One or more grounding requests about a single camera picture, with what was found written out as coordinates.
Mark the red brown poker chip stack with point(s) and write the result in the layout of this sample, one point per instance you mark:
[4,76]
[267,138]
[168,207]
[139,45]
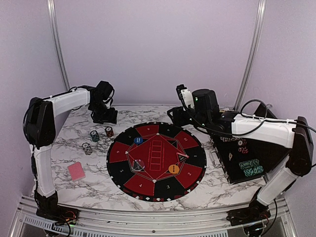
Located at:
[109,131]

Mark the green poker chip stack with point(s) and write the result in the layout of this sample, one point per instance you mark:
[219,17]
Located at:
[94,136]

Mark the round red black poker mat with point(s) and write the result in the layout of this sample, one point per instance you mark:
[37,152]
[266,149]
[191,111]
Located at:
[161,142]

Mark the teal chip row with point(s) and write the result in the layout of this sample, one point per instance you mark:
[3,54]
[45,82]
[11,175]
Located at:
[249,164]
[250,172]

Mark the triangular all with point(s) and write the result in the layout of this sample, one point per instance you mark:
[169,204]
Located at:
[181,157]

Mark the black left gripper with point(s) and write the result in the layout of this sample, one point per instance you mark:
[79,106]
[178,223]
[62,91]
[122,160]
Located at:
[110,118]

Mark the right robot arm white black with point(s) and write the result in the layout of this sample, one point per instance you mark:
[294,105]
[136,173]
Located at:
[283,145]

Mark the white black poker chip stack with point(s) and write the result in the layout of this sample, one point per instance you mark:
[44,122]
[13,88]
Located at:
[87,148]

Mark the red dice in case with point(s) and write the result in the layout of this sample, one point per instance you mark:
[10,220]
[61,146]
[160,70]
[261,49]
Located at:
[243,150]

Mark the orange big blind button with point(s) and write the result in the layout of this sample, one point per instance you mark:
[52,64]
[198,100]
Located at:
[174,169]

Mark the aluminium frame post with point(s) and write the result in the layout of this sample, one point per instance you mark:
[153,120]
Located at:
[259,22]
[57,43]

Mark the front aluminium rail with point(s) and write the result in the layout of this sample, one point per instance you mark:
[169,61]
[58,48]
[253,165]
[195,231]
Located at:
[210,222]

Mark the teal chip row upper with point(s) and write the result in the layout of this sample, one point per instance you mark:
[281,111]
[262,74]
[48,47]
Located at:
[249,164]

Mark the black poker set case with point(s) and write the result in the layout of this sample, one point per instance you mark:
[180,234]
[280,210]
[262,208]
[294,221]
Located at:
[269,154]

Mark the blue small blind button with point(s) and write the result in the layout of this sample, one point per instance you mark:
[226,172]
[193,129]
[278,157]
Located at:
[138,140]

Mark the red playing card deck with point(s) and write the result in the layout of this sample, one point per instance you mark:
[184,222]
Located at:
[76,171]

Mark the left aluminium frame post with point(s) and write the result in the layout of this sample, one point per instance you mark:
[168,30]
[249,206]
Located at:
[57,43]

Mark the right aluminium frame post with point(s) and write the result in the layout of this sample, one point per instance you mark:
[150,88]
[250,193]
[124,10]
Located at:
[259,22]

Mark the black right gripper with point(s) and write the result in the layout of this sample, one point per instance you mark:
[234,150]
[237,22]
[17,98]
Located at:
[177,118]

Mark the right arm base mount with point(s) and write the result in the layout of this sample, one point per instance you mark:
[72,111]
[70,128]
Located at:
[246,215]

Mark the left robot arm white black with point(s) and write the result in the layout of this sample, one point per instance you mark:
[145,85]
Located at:
[40,132]

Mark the teal chip row lower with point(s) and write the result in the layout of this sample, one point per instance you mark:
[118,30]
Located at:
[250,172]

